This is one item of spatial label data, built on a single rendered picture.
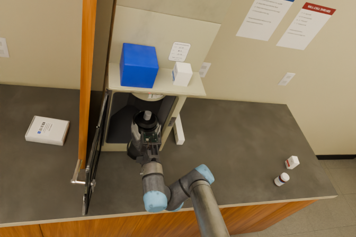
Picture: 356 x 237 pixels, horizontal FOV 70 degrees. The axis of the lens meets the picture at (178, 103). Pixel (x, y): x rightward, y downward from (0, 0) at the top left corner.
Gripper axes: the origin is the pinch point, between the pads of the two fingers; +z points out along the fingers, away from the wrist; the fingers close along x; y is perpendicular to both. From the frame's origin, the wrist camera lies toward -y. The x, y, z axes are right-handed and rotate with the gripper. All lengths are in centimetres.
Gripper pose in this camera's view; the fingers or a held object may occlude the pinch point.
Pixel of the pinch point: (144, 124)
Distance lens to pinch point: 107.3
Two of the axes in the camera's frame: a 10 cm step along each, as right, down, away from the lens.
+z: -1.7, -7.6, 6.3
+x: -9.4, -0.6, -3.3
